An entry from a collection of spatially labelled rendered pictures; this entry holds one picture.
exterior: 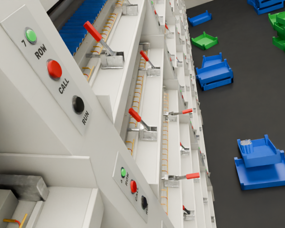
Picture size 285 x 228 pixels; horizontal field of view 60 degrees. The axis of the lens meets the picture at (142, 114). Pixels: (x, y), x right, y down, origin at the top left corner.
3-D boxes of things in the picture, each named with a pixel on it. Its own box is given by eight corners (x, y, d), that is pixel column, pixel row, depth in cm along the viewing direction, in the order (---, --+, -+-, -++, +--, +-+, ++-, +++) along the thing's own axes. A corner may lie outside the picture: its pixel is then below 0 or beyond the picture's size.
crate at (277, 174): (282, 157, 161) (282, 149, 156) (295, 184, 146) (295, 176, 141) (235, 164, 169) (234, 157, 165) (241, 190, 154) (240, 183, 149)
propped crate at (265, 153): (239, 149, 177) (236, 139, 176) (269, 144, 171) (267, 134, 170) (245, 168, 149) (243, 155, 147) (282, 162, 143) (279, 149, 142)
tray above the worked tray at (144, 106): (163, 59, 93) (164, 22, 84) (158, 211, 48) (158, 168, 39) (111, 59, 95) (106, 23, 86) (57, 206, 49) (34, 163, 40)
